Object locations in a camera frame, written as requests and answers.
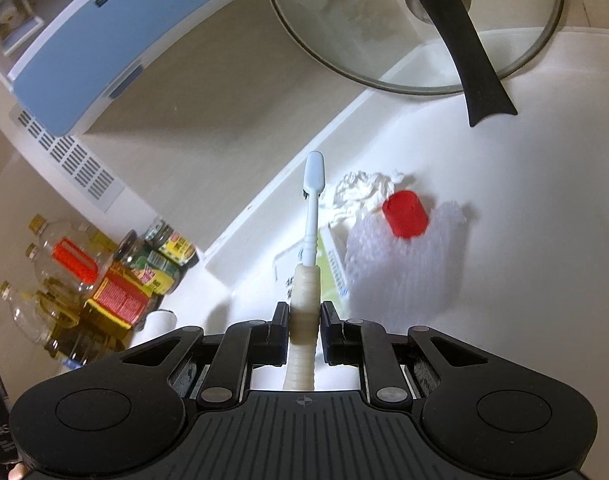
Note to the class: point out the white paper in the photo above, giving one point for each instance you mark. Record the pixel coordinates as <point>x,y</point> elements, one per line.
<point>359,193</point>

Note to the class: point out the clear empty oil bottle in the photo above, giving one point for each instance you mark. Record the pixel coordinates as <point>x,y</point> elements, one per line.
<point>73,255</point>

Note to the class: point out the grey wall vent grille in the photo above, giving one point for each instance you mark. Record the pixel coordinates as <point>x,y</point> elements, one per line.
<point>72,159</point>

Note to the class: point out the white foam fruit net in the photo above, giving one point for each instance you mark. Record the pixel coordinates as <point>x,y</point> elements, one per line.
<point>399,283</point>

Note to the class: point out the large cooking oil bottle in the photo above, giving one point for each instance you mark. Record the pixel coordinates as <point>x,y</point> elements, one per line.
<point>58,328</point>

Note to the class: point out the black lid sauce jar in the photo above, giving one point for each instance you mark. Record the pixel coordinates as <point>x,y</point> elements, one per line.
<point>152,269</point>

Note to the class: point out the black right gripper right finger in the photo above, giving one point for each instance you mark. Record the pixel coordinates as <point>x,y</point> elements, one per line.
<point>368,347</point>

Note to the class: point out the red label oil bottle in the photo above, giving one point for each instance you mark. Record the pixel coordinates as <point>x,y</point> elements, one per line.
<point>116,299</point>

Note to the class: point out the blue range hood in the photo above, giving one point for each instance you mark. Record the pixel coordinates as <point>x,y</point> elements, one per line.
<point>65,61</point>

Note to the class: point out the white toothbrush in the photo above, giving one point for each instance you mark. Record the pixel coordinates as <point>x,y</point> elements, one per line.
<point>305,302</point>

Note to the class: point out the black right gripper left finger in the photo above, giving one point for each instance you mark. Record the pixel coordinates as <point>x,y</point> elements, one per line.
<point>232,357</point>

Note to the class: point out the glass pot lid black handle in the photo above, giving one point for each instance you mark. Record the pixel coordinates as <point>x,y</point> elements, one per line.
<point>426,48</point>

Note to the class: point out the white medicine box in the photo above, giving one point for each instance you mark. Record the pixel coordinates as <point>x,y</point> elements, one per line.
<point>330,259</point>

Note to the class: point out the red bottle cap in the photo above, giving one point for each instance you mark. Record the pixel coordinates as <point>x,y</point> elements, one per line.
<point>405,214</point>

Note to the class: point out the checkered lid sauce jar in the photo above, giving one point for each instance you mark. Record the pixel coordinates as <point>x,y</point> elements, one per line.
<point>169,242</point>

